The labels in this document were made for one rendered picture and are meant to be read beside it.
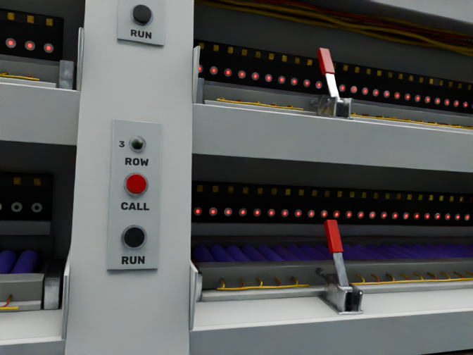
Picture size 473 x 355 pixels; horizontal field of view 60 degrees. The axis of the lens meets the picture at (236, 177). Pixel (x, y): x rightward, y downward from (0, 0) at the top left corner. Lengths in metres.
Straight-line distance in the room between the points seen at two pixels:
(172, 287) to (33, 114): 0.18
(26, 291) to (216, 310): 0.16
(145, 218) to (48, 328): 0.11
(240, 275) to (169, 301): 0.11
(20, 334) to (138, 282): 0.09
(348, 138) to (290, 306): 0.18
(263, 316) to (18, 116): 0.27
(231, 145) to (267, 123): 0.04
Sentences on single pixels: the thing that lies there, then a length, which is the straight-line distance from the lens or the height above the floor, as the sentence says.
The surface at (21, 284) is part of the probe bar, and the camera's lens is 0.40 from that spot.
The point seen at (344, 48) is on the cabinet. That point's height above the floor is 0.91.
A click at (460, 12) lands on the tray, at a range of 0.62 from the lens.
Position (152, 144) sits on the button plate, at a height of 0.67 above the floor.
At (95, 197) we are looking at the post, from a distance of 0.35.
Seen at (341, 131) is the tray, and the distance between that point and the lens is 0.44.
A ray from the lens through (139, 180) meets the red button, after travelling 0.35.
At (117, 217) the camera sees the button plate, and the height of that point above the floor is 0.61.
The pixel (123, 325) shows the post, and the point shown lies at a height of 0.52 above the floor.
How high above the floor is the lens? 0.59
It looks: 9 degrees up
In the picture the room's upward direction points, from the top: straight up
